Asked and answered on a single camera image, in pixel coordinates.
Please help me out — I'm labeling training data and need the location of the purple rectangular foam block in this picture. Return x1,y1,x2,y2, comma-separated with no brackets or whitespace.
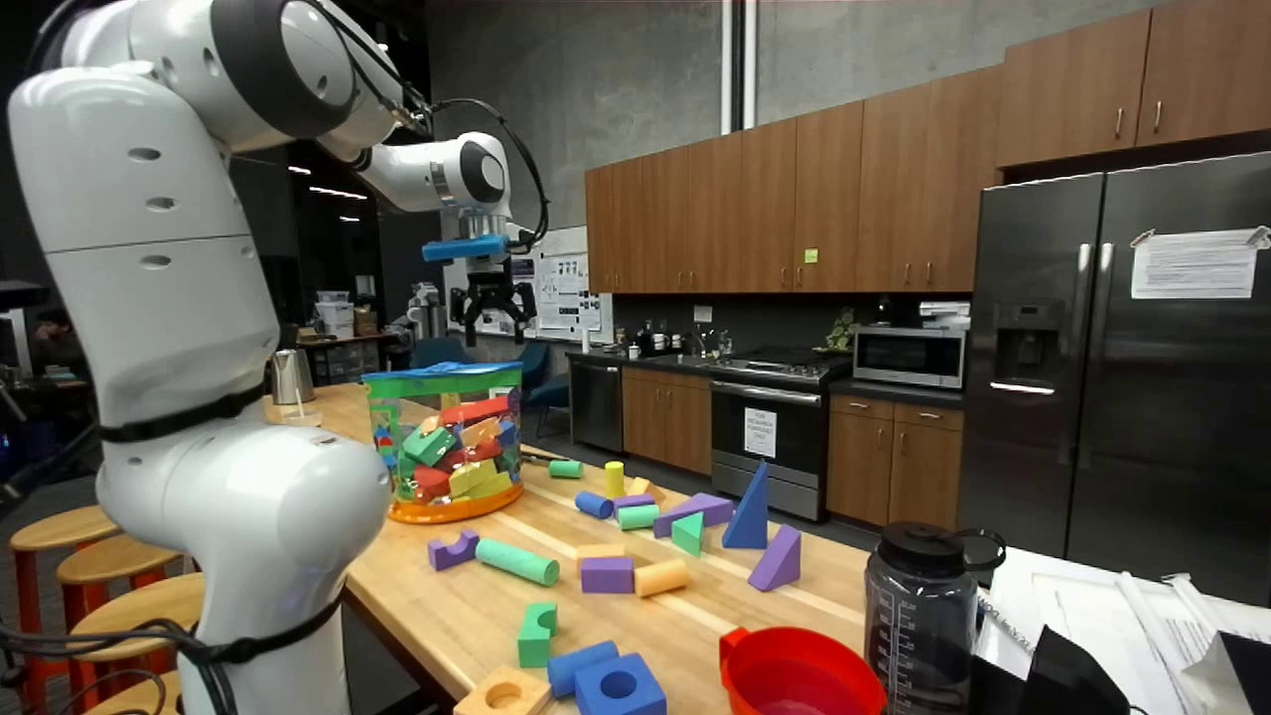
575,550,638,598

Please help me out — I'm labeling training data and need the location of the white wall poster board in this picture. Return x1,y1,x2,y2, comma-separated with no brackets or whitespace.
523,224,617,353

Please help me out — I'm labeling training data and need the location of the long purple wedge block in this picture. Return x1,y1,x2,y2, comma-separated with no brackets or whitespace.
652,493,738,545

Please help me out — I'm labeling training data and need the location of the white paper pile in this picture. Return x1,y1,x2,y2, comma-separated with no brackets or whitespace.
968,545,1271,715

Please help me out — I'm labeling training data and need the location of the green arch foam block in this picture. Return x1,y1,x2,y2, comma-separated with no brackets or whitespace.
513,598,560,672

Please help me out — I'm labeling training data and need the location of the white background machine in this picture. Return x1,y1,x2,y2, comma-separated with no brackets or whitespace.
384,276,448,349

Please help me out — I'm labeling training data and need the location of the blue square block with hole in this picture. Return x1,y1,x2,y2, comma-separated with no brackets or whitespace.
572,651,673,715

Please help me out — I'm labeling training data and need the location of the small green plant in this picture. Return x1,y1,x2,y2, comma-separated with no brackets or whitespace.
815,307,858,356

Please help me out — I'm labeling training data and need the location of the white paper sheet on refrigerator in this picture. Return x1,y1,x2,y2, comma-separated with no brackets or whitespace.
1127,224,1266,307

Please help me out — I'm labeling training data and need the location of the purple triangle foam block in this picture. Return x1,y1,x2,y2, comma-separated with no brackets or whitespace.
746,525,805,594

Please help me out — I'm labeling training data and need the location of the brown wooden base cabinet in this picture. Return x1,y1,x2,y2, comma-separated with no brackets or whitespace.
821,383,968,534
619,366,721,480

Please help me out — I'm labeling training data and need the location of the blue triangle foam block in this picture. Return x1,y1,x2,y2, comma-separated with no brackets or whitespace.
721,461,776,550

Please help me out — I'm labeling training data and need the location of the clear plastic block bag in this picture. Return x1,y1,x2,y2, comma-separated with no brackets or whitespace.
358,356,530,526

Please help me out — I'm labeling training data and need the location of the brown wall cabinet row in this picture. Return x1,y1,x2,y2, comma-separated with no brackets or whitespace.
582,58,1009,303

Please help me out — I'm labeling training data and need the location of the blue office chair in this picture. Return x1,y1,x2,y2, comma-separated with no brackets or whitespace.
507,337,575,416

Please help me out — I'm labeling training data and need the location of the brown two-door wall cabinet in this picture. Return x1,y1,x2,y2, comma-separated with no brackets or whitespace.
993,0,1271,174

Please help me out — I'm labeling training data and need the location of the purple notched foam block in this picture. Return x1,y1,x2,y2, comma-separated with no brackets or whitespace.
425,526,485,577

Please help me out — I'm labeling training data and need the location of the gray vertical wall conduit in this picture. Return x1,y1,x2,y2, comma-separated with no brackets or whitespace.
717,0,763,138

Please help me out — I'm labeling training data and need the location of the wooden stool with red legs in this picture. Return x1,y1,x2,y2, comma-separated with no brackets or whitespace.
81,665,192,715
63,567,211,692
51,530,188,628
7,500,127,710

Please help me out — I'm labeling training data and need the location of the long green cylinder block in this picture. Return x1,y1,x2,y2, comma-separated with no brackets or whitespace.
472,534,564,590

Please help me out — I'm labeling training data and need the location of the orange cylindrical foam block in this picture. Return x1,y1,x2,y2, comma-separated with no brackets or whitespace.
633,555,697,604

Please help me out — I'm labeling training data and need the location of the red plastic bowl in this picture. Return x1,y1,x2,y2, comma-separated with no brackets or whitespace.
717,622,890,715

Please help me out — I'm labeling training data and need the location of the dark dishwasher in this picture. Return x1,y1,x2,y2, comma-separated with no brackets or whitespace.
570,356,628,456

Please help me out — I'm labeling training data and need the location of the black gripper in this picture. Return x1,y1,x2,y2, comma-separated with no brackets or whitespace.
448,256,535,349

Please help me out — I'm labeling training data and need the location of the stainless steel refrigerator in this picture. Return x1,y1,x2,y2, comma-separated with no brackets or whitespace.
958,148,1271,610

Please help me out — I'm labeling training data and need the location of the stainless microwave oven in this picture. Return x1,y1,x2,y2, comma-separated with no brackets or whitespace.
845,320,973,398

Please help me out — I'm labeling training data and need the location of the green triangle foam block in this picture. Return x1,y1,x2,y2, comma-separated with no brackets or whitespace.
668,507,707,561

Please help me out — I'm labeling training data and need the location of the white computer monitor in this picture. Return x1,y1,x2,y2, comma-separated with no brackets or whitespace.
0,307,40,389

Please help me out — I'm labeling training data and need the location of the white kitchen container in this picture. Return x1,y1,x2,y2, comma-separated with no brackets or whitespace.
918,299,973,332

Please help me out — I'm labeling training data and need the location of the orange square block with hole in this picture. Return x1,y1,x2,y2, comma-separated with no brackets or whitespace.
448,665,552,715

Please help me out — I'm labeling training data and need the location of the blue rounded foam block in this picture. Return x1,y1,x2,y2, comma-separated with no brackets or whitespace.
544,638,625,702

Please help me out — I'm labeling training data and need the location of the stainless kitchen range oven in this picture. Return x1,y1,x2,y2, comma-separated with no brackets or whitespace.
707,353,833,525

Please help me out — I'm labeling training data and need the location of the dark clear water bottle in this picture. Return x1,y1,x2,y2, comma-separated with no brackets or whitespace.
864,520,1009,715

